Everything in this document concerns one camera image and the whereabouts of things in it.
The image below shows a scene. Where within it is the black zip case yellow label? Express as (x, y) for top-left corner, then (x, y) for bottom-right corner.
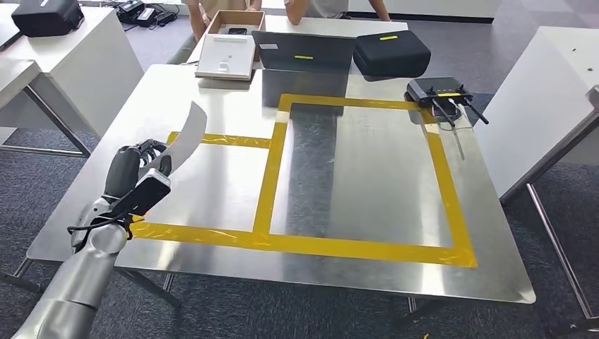
(352, 29), (432, 79)

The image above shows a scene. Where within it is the grey chair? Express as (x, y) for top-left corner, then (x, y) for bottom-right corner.
(167, 34), (198, 66)

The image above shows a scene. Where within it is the black laptop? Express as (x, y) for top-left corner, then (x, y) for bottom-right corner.
(251, 30), (357, 74)

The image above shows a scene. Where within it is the person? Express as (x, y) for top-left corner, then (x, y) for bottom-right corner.
(284, 0), (391, 27)
(182, 0), (263, 43)

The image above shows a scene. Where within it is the white flat box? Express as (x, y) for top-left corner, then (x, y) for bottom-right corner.
(195, 33), (256, 82)

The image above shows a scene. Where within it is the black router with antennas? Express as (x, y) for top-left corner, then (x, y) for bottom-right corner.
(403, 76), (490, 127)

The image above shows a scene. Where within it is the yellow tape frame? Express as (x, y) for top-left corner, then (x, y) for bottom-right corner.
(130, 93), (478, 269)

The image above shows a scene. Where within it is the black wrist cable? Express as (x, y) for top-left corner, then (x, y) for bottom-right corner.
(66, 210), (145, 237)

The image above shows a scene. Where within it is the white curved plastic part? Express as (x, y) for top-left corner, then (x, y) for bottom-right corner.
(138, 100), (208, 181)

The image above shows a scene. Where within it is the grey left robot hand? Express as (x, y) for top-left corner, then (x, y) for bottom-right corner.
(102, 138), (173, 203)

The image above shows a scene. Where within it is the black hard case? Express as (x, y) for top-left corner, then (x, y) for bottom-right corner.
(11, 0), (85, 38)

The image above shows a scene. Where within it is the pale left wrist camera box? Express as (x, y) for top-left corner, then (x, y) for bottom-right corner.
(122, 168), (172, 218)

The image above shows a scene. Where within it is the brown cardboard box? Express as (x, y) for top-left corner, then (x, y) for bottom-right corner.
(205, 9), (266, 63)

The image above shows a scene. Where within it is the steel workbench table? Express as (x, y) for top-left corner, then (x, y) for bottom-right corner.
(0, 63), (538, 328)

